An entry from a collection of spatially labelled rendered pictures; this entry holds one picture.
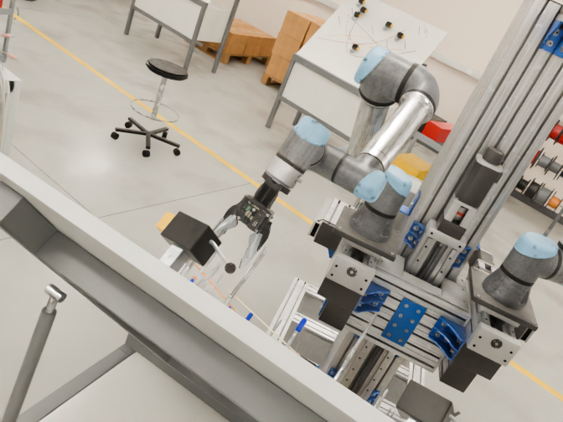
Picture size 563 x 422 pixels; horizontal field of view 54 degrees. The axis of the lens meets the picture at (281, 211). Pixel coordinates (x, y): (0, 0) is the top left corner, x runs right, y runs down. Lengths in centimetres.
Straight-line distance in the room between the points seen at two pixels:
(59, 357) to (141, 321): 202
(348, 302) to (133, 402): 77
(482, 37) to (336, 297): 677
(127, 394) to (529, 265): 125
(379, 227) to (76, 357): 151
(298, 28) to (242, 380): 725
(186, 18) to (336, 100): 233
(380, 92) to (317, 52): 452
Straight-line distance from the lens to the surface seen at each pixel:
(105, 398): 149
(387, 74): 153
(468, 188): 190
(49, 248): 74
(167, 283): 52
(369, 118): 165
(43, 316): 88
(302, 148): 117
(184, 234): 69
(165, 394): 154
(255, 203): 116
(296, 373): 49
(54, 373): 261
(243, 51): 850
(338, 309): 189
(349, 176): 124
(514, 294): 194
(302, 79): 600
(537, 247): 189
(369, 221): 184
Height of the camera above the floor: 191
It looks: 25 degrees down
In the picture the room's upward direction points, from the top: 24 degrees clockwise
